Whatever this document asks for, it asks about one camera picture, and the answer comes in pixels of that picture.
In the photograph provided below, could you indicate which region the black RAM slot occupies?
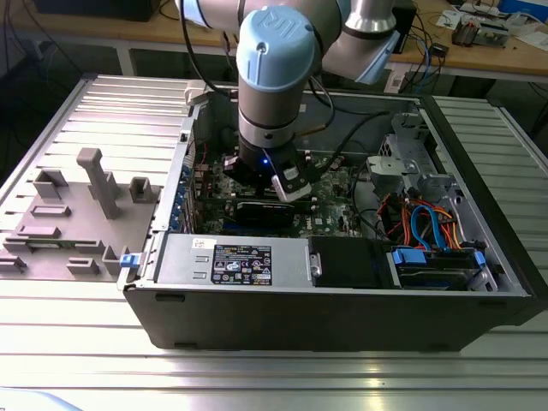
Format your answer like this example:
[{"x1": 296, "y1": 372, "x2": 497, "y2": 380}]
[
  {"x1": 200, "y1": 190, "x2": 312, "y2": 199},
  {"x1": 200, "y1": 195, "x2": 312, "y2": 205}
]

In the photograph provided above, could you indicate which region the grey parts rack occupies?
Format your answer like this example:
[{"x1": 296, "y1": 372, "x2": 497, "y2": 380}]
[{"x1": 0, "y1": 147, "x2": 166, "y2": 283}]

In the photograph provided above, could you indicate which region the black disk bay cover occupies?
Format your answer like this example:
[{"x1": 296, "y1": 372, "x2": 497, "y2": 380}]
[{"x1": 307, "y1": 235, "x2": 402, "y2": 290}]

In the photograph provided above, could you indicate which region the hard disk in blue carrier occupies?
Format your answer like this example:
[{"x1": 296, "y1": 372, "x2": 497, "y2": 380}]
[{"x1": 387, "y1": 246, "x2": 487, "y2": 292}]

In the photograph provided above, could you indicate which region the pale blue rounded object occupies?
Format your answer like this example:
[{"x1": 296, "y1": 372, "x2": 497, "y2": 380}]
[{"x1": 0, "y1": 387, "x2": 82, "y2": 411}]

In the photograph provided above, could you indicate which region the blue wire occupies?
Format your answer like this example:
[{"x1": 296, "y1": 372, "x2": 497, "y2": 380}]
[{"x1": 409, "y1": 205, "x2": 450, "y2": 253}]

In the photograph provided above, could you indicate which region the orange wire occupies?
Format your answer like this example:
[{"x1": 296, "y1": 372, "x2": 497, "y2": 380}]
[
  {"x1": 378, "y1": 194, "x2": 414, "y2": 247},
  {"x1": 430, "y1": 206, "x2": 466, "y2": 251}
]

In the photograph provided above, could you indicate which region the green motherboard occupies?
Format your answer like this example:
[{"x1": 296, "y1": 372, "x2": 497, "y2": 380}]
[{"x1": 190, "y1": 147, "x2": 365, "y2": 241}]

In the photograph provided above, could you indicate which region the dark box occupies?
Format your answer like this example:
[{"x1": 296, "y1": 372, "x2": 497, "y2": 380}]
[{"x1": 33, "y1": 0, "x2": 154, "y2": 23}]

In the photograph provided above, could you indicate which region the black graphics card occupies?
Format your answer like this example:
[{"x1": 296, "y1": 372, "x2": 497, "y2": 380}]
[{"x1": 233, "y1": 197, "x2": 296, "y2": 230}]

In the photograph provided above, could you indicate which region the white paper tag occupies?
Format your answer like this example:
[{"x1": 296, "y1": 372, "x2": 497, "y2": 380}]
[{"x1": 384, "y1": 67, "x2": 407, "y2": 93}]

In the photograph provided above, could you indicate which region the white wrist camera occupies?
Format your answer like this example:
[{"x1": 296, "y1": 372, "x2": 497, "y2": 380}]
[{"x1": 271, "y1": 162, "x2": 313, "y2": 203}]

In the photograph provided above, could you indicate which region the grey power supply unit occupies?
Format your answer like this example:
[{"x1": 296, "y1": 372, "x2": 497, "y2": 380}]
[{"x1": 156, "y1": 233, "x2": 310, "y2": 288}]

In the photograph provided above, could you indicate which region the white paper sheet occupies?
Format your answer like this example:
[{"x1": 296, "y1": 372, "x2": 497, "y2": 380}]
[{"x1": 434, "y1": 8, "x2": 466, "y2": 30}]

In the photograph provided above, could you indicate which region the black open PC case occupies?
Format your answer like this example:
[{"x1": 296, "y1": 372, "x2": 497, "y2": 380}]
[{"x1": 117, "y1": 80, "x2": 548, "y2": 353}]

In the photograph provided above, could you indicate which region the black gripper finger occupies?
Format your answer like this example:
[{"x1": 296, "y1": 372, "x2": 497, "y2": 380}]
[{"x1": 297, "y1": 148, "x2": 325, "y2": 184}]

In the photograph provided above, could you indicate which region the black finned heat sink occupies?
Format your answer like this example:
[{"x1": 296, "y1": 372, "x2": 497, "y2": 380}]
[{"x1": 451, "y1": 20, "x2": 481, "y2": 47}]

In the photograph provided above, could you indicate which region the blue box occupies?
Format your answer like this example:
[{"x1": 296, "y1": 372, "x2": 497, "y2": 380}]
[{"x1": 499, "y1": 0, "x2": 548, "y2": 17}]

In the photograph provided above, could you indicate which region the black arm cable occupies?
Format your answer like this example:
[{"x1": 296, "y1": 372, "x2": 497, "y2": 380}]
[{"x1": 178, "y1": 0, "x2": 391, "y2": 172}]

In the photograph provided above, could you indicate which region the wooden desk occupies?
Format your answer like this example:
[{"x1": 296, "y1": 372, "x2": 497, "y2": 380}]
[{"x1": 0, "y1": 0, "x2": 548, "y2": 82}]

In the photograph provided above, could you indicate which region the grey electronic device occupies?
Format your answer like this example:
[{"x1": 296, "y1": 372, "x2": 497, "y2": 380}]
[{"x1": 478, "y1": 20, "x2": 511, "y2": 46}]

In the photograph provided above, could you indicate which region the grey metal drive cage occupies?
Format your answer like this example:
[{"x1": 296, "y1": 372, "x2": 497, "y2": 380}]
[{"x1": 363, "y1": 111, "x2": 466, "y2": 215}]

